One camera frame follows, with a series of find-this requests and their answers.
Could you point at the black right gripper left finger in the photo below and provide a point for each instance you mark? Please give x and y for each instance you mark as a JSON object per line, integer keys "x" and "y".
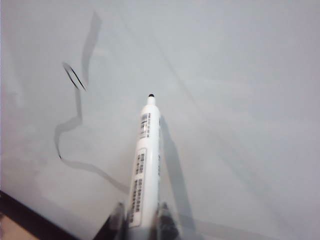
{"x": 120, "y": 225}

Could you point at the large glass whiteboard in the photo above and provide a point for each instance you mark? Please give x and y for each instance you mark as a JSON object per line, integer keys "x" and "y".
{"x": 225, "y": 100}

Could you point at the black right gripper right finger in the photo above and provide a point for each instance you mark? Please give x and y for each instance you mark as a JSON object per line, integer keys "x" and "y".
{"x": 166, "y": 225}

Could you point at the white whiteboard marker pen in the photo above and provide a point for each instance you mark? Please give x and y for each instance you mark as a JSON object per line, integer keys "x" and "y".
{"x": 146, "y": 150}

